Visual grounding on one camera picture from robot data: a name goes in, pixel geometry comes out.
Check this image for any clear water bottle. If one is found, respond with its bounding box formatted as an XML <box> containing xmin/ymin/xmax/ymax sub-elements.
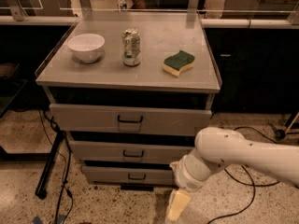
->
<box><xmin>117</xmin><ymin>0</ymin><xmax>127</xmax><ymax>10</ymax></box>

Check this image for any black floor cable left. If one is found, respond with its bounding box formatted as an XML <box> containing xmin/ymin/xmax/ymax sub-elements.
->
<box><xmin>38</xmin><ymin>109</ymin><xmax>75</xmax><ymax>224</ymax></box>

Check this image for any grey top drawer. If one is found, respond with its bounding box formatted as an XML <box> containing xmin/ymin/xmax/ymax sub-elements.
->
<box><xmin>50</xmin><ymin>104</ymin><xmax>211</xmax><ymax>136</ymax></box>

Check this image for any white ceramic bowl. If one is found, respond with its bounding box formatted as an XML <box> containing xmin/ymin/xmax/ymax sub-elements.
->
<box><xmin>67</xmin><ymin>34</ymin><xmax>105</xmax><ymax>63</ymax></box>

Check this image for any grey drawer cabinet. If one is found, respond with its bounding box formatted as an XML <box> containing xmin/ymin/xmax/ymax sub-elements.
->
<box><xmin>36</xmin><ymin>11</ymin><xmax>221</xmax><ymax>189</ymax></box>

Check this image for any wheeled cart base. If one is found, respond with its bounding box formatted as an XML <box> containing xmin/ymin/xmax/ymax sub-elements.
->
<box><xmin>270</xmin><ymin>111</ymin><xmax>299</xmax><ymax>141</ymax></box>

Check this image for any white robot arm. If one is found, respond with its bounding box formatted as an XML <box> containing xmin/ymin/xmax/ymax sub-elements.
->
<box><xmin>166</xmin><ymin>127</ymin><xmax>299</xmax><ymax>222</ymax></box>

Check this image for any black floor cable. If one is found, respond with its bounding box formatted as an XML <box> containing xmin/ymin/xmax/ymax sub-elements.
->
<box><xmin>38</xmin><ymin>109</ymin><xmax>75</xmax><ymax>224</ymax></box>
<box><xmin>206</xmin><ymin>126</ymin><xmax>281</xmax><ymax>224</ymax></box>

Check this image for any grey drawer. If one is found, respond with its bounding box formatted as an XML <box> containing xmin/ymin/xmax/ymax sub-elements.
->
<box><xmin>70</xmin><ymin>141</ymin><xmax>192</xmax><ymax>164</ymax></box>
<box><xmin>82</xmin><ymin>166</ymin><xmax>174</xmax><ymax>186</ymax></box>
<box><xmin>50</xmin><ymin>104</ymin><xmax>211</xmax><ymax>136</ymax></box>

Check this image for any white rail bar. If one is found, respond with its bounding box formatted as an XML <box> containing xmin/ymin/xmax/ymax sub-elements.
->
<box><xmin>0</xmin><ymin>16</ymin><xmax>299</xmax><ymax>30</ymax></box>

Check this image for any black table leg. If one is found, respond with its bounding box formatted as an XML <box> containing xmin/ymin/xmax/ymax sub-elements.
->
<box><xmin>35</xmin><ymin>132</ymin><xmax>64</xmax><ymax>200</ymax></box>

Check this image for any green white soda can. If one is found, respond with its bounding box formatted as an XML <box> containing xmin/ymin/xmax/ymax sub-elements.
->
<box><xmin>121</xmin><ymin>28</ymin><xmax>141</xmax><ymax>66</ymax></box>

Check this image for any black floor cable right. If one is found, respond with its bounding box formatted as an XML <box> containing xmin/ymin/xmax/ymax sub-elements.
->
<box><xmin>206</xmin><ymin>126</ymin><xmax>281</xmax><ymax>224</ymax></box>

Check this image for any grey middle drawer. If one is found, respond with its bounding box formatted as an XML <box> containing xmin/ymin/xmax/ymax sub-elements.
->
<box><xmin>70</xmin><ymin>141</ymin><xmax>192</xmax><ymax>164</ymax></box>

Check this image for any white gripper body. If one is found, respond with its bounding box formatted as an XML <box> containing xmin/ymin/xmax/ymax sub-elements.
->
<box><xmin>170</xmin><ymin>161</ymin><xmax>206</xmax><ymax>192</ymax></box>

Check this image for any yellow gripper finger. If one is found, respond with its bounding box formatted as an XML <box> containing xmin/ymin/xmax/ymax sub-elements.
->
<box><xmin>165</xmin><ymin>189</ymin><xmax>192</xmax><ymax>222</ymax></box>

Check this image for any green yellow sponge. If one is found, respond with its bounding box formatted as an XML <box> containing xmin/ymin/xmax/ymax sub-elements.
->
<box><xmin>163</xmin><ymin>50</ymin><xmax>195</xmax><ymax>77</ymax></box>

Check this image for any grey bottom drawer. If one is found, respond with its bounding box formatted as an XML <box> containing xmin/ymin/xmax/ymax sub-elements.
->
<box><xmin>82</xmin><ymin>166</ymin><xmax>174</xmax><ymax>186</ymax></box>

